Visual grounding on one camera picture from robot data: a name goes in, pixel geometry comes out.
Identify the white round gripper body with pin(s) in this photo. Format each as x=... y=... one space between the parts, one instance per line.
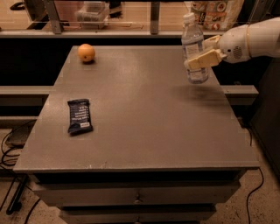
x=234 y=45

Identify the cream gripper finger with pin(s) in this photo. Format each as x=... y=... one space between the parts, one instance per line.
x=212 y=42
x=207 y=58

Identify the clear blue-label plastic bottle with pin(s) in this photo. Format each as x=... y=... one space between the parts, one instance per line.
x=192 y=44

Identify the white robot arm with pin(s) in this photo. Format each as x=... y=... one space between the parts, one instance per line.
x=264 y=38

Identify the printed snack bag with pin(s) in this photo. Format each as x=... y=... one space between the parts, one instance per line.
x=218 y=15

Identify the grey metal drawer cabinet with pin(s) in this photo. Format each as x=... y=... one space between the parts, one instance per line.
x=163 y=150

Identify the clear plastic container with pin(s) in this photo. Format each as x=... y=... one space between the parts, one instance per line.
x=92 y=15

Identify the orange fruit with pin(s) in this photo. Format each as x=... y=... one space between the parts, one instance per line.
x=86 y=52

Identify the dark blue snack bar wrapper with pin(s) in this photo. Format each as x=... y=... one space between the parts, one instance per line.
x=80 y=120

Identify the dark power adapter box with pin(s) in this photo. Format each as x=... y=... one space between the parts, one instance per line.
x=19 y=136

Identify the grey metal shelf rail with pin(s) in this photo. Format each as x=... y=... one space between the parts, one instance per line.
x=87 y=34

